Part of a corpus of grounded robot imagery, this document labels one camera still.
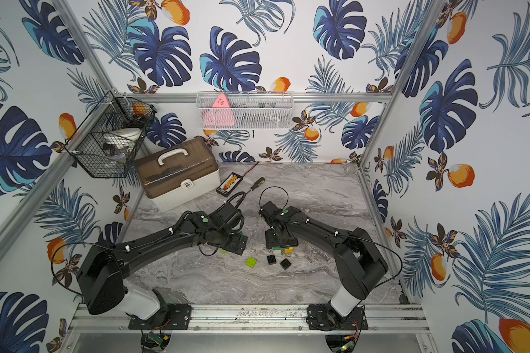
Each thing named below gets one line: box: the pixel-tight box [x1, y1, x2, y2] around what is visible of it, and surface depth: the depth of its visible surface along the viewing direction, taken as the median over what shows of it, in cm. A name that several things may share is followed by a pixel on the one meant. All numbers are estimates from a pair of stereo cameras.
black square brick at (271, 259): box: [266, 254, 277, 266], surface depth 88 cm
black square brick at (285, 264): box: [279, 258, 292, 271], surface depth 87 cm
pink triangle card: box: [201, 93, 236, 128], surface depth 92 cm
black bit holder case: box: [215, 172, 243, 198], surface depth 112 cm
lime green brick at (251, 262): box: [245, 256, 257, 269], surface depth 87 cm
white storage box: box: [133, 136, 221, 212], surface depth 97 cm
